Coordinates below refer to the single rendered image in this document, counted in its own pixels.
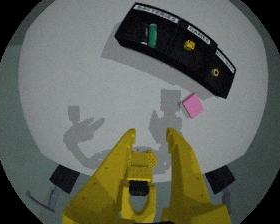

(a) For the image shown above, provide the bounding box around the green aa battery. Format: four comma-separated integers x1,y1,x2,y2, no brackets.
148,24,157,48

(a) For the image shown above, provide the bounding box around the pink flat pad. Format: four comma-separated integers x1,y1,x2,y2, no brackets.
181,92,204,119

